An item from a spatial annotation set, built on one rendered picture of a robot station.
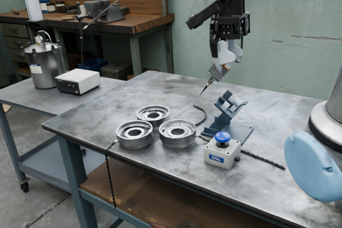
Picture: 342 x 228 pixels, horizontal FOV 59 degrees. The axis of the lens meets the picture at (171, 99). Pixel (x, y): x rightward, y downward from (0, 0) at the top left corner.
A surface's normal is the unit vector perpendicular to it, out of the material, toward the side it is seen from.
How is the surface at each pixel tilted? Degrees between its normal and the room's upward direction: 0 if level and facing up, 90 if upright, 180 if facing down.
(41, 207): 0
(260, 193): 0
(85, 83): 90
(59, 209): 0
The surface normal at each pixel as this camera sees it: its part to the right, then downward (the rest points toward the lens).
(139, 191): -0.06, -0.91
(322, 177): -0.93, 0.30
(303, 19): -0.56, 0.38
